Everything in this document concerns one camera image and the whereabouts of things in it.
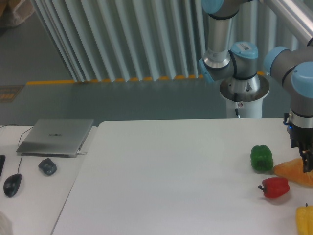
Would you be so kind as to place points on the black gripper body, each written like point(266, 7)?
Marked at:
point(300, 130)

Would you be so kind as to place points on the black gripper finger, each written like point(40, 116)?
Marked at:
point(306, 154)

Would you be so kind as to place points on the yellow bell pepper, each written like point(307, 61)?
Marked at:
point(304, 220)

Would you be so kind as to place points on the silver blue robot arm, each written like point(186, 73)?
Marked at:
point(236, 67)

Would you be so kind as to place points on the green bell pepper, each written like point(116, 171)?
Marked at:
point(261, 158)

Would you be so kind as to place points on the red bell pepper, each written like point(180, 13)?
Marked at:
point(274, 187)

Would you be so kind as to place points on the orange croissant bread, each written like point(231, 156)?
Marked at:
point(293, 171)

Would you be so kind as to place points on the yellow floor tape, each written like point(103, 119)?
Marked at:
point(132, 79)

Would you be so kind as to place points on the white corrugated partition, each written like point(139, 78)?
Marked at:
point(100, 39)

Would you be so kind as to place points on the silver closed laptop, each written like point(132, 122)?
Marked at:
point(56, 137)

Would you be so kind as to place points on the dark grey earbuds case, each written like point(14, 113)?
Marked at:
point(47, 167)

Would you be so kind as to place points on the black computer mouse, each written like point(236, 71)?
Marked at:
point(12, 184)

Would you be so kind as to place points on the orange floor sign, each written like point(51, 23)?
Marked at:
point(9, 92)

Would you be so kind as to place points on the black keyboard edge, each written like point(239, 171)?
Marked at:
point(2, 162)

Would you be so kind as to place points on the brown cardboard box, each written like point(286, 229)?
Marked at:
point(15, 12)

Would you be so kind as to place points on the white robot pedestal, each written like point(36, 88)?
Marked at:
point(244, 98)

